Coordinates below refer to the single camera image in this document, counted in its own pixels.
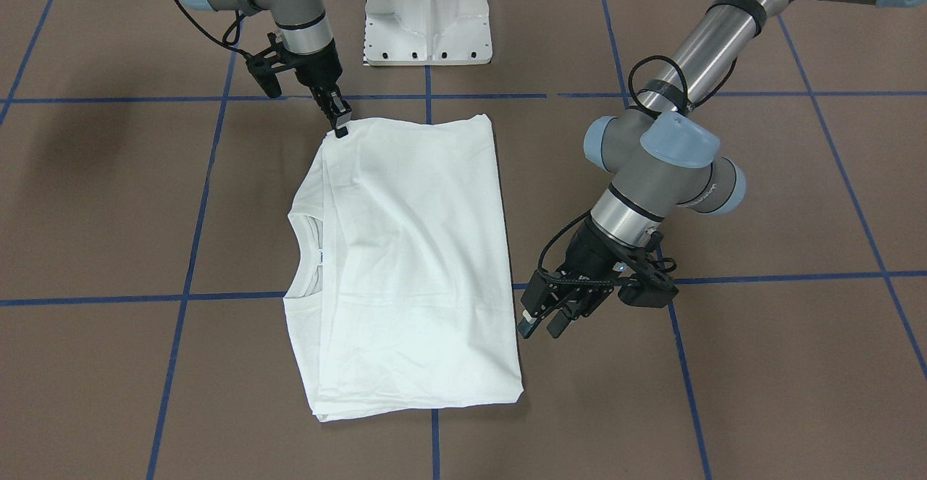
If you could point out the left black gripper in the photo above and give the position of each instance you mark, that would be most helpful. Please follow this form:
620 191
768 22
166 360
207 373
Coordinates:
588 253

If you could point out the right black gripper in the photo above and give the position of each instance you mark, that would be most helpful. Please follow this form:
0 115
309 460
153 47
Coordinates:
321 69

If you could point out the white long-sleeve printed shirt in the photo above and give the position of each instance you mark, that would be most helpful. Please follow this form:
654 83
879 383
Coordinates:
403 296

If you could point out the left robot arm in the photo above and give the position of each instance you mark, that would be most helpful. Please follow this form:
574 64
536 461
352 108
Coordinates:
660 161

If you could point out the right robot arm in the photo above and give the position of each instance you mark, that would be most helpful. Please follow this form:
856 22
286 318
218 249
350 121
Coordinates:
304 43

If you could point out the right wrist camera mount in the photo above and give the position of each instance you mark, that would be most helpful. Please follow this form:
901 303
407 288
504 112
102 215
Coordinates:
266 65

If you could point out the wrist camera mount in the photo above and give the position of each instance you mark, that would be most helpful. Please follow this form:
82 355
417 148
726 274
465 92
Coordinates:
650 285
266 65

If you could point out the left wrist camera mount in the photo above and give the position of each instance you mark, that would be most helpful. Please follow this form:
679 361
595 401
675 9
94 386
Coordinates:
650 285

